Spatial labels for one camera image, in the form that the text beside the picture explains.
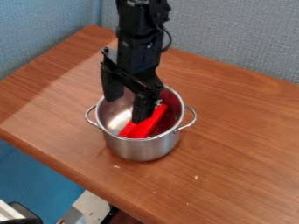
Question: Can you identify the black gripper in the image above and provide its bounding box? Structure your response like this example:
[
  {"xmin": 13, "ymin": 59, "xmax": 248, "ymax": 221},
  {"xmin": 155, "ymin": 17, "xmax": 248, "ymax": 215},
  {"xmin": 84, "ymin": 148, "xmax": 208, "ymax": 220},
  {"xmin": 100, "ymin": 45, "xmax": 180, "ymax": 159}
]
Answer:
[{"xmin": 100, "ymin": 0, "xmax": 172, "ymax": 123}]

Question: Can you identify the stainless steel pot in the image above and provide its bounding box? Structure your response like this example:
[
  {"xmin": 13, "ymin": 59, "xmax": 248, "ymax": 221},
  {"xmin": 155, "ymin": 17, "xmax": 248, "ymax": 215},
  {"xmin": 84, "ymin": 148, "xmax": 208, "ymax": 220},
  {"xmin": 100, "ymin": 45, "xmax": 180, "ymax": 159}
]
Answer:
[{"xmin": 84, "ymin": 87, "xmax": 197, "ymax": 162}]

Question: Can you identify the red rectangular block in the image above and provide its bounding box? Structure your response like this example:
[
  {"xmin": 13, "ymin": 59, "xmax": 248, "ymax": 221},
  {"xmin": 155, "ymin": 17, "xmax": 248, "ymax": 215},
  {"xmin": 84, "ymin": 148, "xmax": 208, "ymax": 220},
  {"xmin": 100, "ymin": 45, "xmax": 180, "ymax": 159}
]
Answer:
[{"xmin": 117, "ymin": 104, "xmax": 168, "ymax": 138}]

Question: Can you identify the black chair part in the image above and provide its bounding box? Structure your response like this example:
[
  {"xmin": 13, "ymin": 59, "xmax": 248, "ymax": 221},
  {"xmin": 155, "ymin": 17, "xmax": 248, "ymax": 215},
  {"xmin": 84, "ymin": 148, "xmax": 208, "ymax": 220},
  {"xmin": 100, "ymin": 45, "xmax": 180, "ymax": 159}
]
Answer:
[{"xmin": 0, "ymin": 200, "xmax": 42, "ymax": 224}]

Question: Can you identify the white table leg bracket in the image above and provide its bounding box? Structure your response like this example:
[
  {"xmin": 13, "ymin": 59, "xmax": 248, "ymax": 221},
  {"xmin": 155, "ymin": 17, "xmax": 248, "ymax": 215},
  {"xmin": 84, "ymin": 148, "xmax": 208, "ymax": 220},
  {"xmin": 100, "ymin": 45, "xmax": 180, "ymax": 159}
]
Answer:
[{"xmin": 56, "ymin": 191, "xmax": 109, "ymax": 224}]

